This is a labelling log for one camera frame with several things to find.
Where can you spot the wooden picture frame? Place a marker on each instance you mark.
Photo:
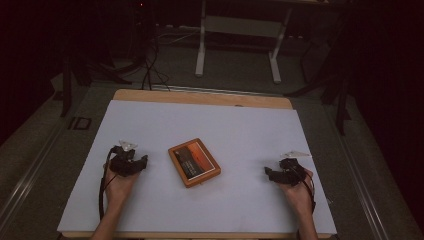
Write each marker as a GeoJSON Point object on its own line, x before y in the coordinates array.
{"type": "Point", "coordinates": [194, 163]}

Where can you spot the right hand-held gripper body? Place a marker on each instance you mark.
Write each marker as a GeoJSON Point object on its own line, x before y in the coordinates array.
{"type": "Point", "coordinates": [291, 173]}

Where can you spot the metal floor rail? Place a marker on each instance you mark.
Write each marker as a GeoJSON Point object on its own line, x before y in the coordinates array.
{"type": "Point", "coordinates": [363, 180]}
{"type": "Point", "coordinates": [30, 176]}
{"type": "Point", "coordinates": [216, 90]}

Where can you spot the dark metal stand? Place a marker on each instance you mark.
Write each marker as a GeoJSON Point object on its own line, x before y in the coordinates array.
{"type": "Point", "coordinates": [66, 86]}
{"type": "Point", "coordinates": [340, 106]}

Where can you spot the person's left hand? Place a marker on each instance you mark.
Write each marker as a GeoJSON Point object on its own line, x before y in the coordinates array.
{"type": "Point", "coordinates": [118, 188]}

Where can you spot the white paper sheet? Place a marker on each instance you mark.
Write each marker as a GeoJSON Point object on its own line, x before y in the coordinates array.
{"type": "Point", "coordinates": [216, 126]}

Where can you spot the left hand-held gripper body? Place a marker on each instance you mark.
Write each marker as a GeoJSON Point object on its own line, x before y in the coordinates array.
{"type": "Point", "coordinates": [122, 165]}

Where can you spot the white metal desk frame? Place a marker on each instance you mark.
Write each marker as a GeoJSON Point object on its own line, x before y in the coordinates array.
{"type": "Point", "coordinates": [241, 26]}

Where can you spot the person's right hand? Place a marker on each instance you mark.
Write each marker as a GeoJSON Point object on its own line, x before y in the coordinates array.
{"type": "Point", "coordinates": [301, 196]}

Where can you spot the floor socket plate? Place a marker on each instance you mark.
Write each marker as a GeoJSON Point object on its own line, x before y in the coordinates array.
{"type": "Point", "coordinates": [80, 123]}

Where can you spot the wooden table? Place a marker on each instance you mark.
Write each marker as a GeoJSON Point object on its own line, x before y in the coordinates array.
{"type": "Point", "coordinates": [200, 97]}

